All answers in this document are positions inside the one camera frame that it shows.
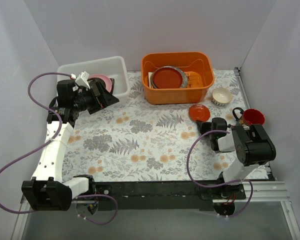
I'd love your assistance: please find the pink round plate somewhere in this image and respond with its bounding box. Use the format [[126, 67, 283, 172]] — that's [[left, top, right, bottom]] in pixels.
[[88, 74, 112, 93]]

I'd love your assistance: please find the black square floral plate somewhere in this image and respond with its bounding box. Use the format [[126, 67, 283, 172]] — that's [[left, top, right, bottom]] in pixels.
[[110, 78, 115, 94]]

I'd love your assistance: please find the small red saucer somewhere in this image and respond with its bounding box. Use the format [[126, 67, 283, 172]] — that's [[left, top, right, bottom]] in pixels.
[[188, 104, 211, 122]]

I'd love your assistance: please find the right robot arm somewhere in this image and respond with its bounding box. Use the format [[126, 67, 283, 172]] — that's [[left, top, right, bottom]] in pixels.
[[196, 117, 276, 199]]

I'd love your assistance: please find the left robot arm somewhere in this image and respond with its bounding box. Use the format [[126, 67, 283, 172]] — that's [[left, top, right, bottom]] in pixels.
[[21, 78, 119, 211]]

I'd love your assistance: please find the white plastic bin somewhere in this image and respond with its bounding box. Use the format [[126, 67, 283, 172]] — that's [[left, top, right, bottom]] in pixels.
[[57, 56, 131, 107]]

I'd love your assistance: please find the red plate in orange bin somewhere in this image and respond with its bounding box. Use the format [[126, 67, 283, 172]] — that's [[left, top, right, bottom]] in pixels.
[[150, 66, 188, 89]]

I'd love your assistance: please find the orange plastic bin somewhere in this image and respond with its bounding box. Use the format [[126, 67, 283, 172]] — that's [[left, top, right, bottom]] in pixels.
[[141, 51, 215, 105]]

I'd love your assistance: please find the white patterned bowl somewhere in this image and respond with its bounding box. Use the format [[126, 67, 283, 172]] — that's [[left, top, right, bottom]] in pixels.
[[211, 87, 233, 107]]

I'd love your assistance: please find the black skull mug red inside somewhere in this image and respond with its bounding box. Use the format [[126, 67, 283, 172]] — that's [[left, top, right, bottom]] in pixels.
[[232, 107, 266, 126]]

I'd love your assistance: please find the floral table mat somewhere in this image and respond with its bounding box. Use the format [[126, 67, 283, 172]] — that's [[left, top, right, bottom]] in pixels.
[[62, 71, 237, 182]]

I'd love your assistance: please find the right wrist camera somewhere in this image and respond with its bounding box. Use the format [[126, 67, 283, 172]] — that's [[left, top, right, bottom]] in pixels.
[[211, 117, 228, 131]]

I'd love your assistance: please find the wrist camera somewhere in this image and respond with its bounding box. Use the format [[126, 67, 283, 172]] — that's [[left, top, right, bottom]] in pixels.
[[211, 117, 228, 131], [56, 79, 76, 106]]

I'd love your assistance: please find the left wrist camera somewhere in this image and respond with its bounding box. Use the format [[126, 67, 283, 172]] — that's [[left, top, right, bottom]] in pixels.
[[56, 79, 76, 106]]

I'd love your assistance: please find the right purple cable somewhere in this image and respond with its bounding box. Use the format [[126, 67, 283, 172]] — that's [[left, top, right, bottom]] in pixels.
[[186, 129, 254, 218]]

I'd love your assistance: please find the purple cable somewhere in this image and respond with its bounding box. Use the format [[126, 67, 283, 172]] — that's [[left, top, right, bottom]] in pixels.
[[0, 72, 119, 225], [186, 129, 254, 218]]

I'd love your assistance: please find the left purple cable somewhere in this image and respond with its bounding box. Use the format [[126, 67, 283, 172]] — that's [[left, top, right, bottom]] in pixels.
[[0, 72, 119, 225]]

